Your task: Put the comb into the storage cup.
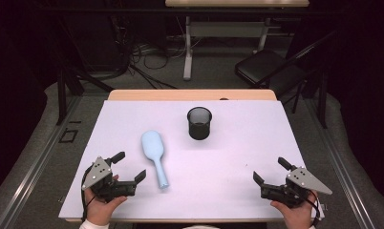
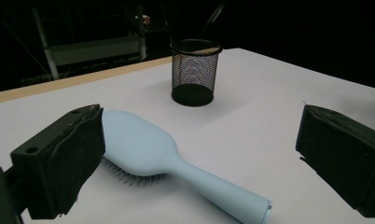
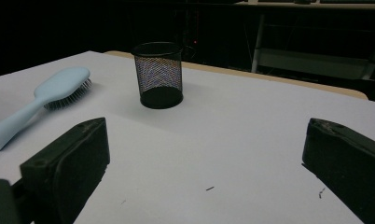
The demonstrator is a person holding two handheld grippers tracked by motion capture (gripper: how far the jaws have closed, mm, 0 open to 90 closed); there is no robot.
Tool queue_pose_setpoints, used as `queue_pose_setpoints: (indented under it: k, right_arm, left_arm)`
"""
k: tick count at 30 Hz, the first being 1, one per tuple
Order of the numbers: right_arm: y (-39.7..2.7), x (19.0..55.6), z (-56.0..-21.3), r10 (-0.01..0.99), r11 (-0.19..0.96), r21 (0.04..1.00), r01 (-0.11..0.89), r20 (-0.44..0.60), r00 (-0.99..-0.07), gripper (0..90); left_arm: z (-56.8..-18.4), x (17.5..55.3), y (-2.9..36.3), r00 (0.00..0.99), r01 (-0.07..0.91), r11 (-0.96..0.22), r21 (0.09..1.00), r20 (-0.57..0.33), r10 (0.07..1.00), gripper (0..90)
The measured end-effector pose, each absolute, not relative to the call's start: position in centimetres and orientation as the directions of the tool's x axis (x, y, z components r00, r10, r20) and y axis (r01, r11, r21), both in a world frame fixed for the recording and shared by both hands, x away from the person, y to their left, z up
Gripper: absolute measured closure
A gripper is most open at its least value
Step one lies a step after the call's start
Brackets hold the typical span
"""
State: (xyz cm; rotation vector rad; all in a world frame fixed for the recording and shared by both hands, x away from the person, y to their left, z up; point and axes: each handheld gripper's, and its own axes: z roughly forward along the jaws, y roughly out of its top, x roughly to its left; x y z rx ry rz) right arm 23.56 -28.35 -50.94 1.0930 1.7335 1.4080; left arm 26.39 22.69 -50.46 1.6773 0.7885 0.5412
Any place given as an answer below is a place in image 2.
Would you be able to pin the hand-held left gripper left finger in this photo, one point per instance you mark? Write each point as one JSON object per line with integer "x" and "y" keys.
{"x": 61, "y": 161}

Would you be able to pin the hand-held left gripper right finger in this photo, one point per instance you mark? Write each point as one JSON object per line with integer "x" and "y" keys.
{"x": 347, "y": 155}

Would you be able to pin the light blue hairbrush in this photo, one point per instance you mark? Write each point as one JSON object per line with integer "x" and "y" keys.
{"x": 139, "y": 143}

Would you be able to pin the black mesh pen cup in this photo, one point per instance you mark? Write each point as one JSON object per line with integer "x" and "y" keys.
{"x": 193, "y": 96}

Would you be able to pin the white table sheet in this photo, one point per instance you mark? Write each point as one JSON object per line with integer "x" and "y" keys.
{"x": 254, "y": 130}

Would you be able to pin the white frame desk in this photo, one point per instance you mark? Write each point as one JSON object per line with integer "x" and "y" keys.
{"x": 92, "y": 49}

